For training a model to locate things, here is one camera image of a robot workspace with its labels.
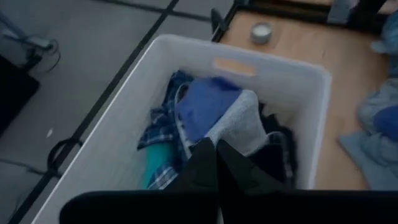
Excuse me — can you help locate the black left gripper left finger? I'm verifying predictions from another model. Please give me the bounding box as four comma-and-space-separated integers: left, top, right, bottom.
167, 138, 221, 192

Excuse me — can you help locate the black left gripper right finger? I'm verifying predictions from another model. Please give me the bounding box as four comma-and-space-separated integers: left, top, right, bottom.
216, 139, 297, 192

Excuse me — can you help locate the teal garment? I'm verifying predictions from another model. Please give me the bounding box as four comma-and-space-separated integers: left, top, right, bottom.
142, 142, 175, 190

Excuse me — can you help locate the grey white knit garment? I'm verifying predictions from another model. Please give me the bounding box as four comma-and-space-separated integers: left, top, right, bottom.
203, 89, 270, 157

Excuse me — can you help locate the black garment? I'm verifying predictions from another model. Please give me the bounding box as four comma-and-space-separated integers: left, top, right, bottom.
248, 102, 298, 189

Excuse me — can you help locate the blue plaid shirt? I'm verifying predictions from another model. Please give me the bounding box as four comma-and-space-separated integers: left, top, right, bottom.
136, 70, 196, 190

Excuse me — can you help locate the blue fleece garment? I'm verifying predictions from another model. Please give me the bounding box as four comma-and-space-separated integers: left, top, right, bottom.
176, 76, 244, 144

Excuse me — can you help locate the white perforated plastic basket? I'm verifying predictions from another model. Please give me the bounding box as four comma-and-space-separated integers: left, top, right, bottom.
30, 33, 333, 224

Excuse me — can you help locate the light blue flat cloth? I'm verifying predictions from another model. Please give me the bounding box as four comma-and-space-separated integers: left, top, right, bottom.
338, 130, 398, 191

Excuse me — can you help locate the silver round tin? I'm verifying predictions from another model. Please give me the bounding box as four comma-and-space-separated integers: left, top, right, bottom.
249, 21, 274, 45

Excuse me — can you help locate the black clamp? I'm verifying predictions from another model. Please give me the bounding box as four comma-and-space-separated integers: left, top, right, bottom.
210, 8, 228, 34

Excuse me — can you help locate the royal blue garment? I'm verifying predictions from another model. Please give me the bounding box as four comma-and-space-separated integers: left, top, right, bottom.
373, 105, 398, 141

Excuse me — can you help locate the pale blue garment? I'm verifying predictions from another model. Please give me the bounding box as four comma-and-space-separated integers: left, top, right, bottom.
369, 17, 398, 78

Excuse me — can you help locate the black floor mat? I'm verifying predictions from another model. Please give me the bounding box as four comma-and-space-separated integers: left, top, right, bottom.
0, 55, 40, 136

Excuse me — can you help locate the grey stand leg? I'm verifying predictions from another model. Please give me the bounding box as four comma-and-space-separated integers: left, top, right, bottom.
0, 11, 60, 73

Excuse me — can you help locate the black cable loop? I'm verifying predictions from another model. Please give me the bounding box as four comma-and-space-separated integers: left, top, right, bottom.
46, 138, 84, 180

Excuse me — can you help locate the grey bracket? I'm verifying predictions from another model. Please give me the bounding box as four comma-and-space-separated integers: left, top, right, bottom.
326, 0, 359, 26

